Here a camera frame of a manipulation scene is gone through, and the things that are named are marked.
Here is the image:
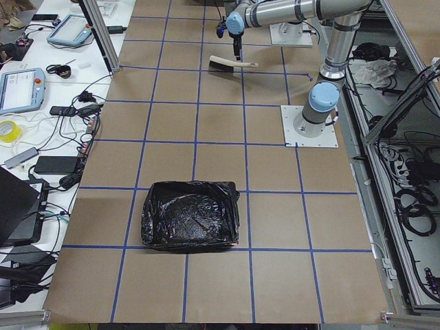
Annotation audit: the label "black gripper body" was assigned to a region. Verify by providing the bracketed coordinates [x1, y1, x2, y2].
[228, 31, 244, 47]

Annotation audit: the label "beige hand brush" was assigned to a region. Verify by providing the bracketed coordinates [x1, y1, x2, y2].
[209, 55, 259, 72]

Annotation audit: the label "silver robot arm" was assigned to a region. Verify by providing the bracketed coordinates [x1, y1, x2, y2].
[225, 0, 370, 89]

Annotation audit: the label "black-lined bin left side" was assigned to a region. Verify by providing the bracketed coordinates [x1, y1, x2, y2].
[141, 181, 240, 252]

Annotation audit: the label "white crumpled cloth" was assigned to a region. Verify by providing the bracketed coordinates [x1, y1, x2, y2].
[353, 60, 397, 89]

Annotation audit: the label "blue teach pendant far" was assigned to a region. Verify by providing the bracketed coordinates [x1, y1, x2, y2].
[46, 14, 92, 48]

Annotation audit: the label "blue teach pendant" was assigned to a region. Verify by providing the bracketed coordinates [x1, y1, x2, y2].
[46, 14, 92, 48]
[1, 68, 45, 115]

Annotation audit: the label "small black bowl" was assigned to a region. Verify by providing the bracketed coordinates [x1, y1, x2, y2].
[55, 65, 72, 79]

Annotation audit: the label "black scissors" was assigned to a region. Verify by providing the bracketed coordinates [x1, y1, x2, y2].
[45, 59, 75, 74]

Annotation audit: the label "blue teach pendant near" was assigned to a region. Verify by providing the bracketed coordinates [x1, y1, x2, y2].
[1, 68, 45, 115]

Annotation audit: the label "black power adapter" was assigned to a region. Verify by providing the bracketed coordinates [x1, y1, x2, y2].
[34, 156, 79, 175]

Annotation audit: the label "yellow tape roll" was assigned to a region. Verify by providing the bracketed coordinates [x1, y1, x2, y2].
[0, 120, 22, 143]

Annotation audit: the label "grey usb hub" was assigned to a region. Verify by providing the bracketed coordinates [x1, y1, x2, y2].
[4, 147, 39, 168]

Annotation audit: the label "black laptop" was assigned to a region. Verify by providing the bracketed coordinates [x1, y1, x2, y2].
[1, 168, 49, 248]

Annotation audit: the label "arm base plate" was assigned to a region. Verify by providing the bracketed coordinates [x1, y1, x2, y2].
[280, 105, 338, 148]
[269, 22, 313, 48]

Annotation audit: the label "aluminium frame post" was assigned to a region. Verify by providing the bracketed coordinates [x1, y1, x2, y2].
[78, 0, 120, 74]

